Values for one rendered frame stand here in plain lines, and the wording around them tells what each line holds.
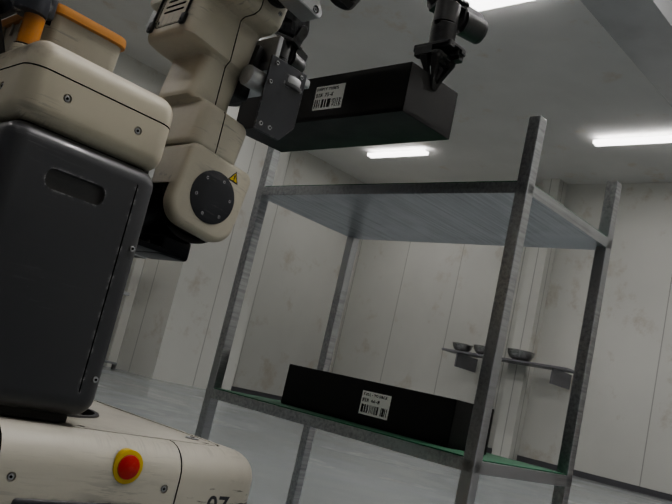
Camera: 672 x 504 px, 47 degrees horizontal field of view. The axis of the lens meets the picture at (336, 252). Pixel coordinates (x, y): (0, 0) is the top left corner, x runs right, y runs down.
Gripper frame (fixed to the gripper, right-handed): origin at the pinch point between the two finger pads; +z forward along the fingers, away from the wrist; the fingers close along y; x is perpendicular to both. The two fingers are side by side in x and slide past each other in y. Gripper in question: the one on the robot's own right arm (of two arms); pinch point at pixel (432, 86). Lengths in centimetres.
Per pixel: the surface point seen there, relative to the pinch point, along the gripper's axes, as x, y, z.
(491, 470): -23, -16, 78
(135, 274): -472, 893, -27
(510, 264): -17.2, -16.2, 35.0
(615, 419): -961, 371, 35
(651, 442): -961, 317, 56
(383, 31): -456, 479, -330
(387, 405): -30, 20, 70
